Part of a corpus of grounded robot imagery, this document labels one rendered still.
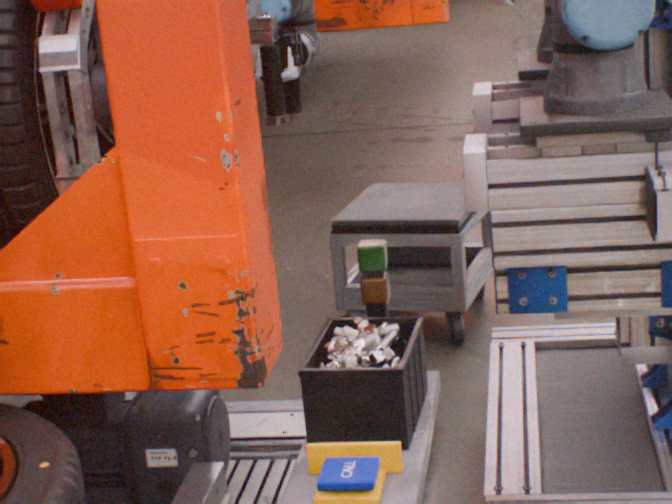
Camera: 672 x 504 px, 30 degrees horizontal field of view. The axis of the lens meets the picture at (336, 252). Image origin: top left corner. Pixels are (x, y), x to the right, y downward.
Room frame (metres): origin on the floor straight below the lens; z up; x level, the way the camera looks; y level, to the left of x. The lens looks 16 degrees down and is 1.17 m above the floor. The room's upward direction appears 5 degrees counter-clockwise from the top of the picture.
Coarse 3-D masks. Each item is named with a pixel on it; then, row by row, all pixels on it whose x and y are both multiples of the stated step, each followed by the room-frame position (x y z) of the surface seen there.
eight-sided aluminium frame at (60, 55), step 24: (48, 24) 1.97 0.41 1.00; (72, 24) 1.96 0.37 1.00; (48, 48) 1.93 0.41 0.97; (72, 48) 1.92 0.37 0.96; (48, 72) 1.93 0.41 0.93; (72, 72) 1.92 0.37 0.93; (48, 96) 1.93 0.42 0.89; (72, 96) 1.92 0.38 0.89; (72, 144) 1.96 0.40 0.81; (96, 144) 1.95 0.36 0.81; (72, 168) 1.94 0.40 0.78
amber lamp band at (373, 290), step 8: (360, 280) 1.75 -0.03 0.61; (368, 280) 1.75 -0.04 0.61; (376, 280) 1.74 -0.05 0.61; (384, 280) 1.74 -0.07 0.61; (360, 288) 1.75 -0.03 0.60; (368, 288) 1.75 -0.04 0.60; (376, 288) 1.74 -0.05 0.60; (384, 288) 1.74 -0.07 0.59; (368, 296) 1.75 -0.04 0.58; (376, 296) 1.74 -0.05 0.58; (384, 296) 1.74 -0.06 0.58
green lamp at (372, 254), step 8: (368, 240) 1.78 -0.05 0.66; (376, 240) 1.77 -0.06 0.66; (384, 240) 1.77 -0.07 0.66; (360, 248) 1.75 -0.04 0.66; (368, 248) 1.75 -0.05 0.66; (376, 248) 1.74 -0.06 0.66; (384, 248) 1.75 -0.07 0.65; (360, 256) 1.75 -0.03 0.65; (368, 256) 1.74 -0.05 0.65; (376, 256) 1.74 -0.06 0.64; (384, 256) 1.75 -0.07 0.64; (360, 264) 1.75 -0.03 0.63; (368, 264) 1.75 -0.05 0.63; (376, 264) 1.74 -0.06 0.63; (384, 264) 1.74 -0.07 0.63
